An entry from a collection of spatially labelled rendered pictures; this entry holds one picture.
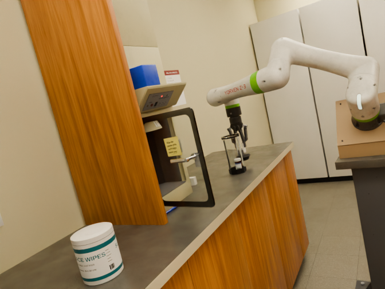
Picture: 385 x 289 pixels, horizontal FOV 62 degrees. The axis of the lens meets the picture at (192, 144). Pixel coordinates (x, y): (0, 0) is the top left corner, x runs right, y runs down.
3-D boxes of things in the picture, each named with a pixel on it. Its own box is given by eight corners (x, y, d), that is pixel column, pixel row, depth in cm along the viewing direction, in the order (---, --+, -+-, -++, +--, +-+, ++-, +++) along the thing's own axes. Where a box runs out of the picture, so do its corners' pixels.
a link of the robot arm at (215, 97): (266, 92, 168) (260, 71, 167) (252, 95, 160) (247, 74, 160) (218, 106, 195) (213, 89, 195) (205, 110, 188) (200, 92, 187)
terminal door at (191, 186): (160, 205, 142) (137, 118, 137) (216, 207, 123) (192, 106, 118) (159, 206, 142) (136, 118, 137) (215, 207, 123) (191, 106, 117)
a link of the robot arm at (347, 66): (386, 54, 152) (277, 28, 157) (384, 81, 146) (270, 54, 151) (371, 70, 164) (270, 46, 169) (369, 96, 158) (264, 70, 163)
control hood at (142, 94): (132, 114, 137) (125, 92, 135) (172, 105, 164) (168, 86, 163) (152, 110, 131) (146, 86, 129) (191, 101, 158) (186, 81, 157)
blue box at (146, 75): (129, 91, 136) (124, 70, 135) (143, 89, 145) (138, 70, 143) (146, 86, 131) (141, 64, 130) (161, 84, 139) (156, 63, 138)
